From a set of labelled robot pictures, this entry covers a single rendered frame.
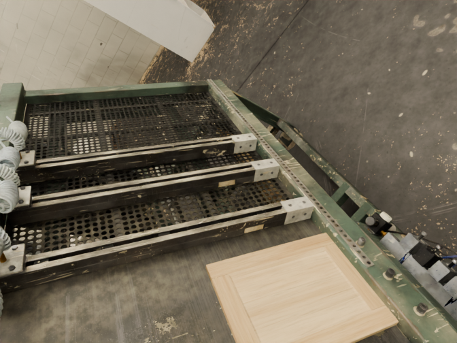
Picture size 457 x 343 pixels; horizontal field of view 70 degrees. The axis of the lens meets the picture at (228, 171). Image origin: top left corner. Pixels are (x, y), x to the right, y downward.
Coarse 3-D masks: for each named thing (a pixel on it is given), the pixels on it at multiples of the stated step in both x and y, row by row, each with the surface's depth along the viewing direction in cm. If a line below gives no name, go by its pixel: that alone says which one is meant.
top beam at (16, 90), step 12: (12, 84) 181; (0, 96) 169; (12, 96) 170; (0, 108) 159; (12, 108) 160; (24, 108) 179; (0, 120) 150; (12, 120) 151; (0, 144) 135; (12, 144) 141; (0, 216) 111
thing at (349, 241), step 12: (252, 132) 173; (264, 144) 164; (276, 156) 158; (288, 168) 150; (300, 180) 143; (324, 216) 126; (336, 228) 121; (348, 240) 117; (360, 252) 113; (372, 264) 109
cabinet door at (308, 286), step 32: (256, 256) 112; (288, 256) 113; (320, 256) 115; (224, 288) 101; (256, 288) 102; (288, 288) 103; (320, 288) 105; (352, 288) 106; (256, 320) 94; (288, 320) 95; (320, 320) 96; (352, 320) 96; (384, 320) 97
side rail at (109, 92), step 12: (132, 84) 209; (144, 84) 211; (156, 84) 213; (168, 84) 214; (180, 84) 216; (192, 84) 218; (204, 84) 220; (24, 96) 183; (36, 96) 185; (48, 96) 187; (60, 96) 190; (72, 96) 192; (84, 96) 195; (96, 96) 197; (108, 96) 200; (120, 96) 203; (132, 96) 206; (168, 96) 215; (192, 96) 222; (48, 108) 191; (72, 108) 196
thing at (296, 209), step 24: (216, 216) 118; (240, 216) 121; (264, 216) 120; (288, 216) 126; (120, 240) 105; (144, 240) 106; (168, 240) 108; (192, 240) 112; (216, 240) 117; (0, 264) 90; (24, 264) 93; (48, 264) 95; (72, 264) 98; (96, 264) 101; (120, 264) 106; (0, 288) 93; (24, 288) 96
